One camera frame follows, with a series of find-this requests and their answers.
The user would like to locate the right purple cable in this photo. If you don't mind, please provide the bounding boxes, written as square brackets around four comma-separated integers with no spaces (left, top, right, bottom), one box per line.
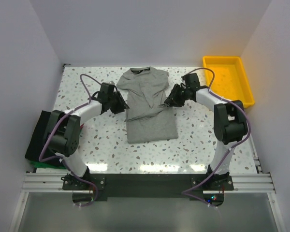
[181,67,252,203]

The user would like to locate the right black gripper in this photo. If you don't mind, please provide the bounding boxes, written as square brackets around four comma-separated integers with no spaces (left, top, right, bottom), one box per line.
[164,84,190,108]

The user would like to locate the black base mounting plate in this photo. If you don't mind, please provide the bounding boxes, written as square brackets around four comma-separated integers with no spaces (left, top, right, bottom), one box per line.
[61,174,234,203]

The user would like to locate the yellow plastic bin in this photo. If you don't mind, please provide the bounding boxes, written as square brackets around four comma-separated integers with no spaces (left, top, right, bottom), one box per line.
[203,56,255,108]

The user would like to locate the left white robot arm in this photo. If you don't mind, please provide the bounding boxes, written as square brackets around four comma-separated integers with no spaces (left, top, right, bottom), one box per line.
[39,83,129,189]

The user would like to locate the grey t shirt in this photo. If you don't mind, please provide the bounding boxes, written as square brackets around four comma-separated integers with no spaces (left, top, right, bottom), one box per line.
[117,67,178,144]

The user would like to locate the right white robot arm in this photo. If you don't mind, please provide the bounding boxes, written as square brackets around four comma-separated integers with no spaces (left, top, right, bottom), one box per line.
[162,73,251,190]

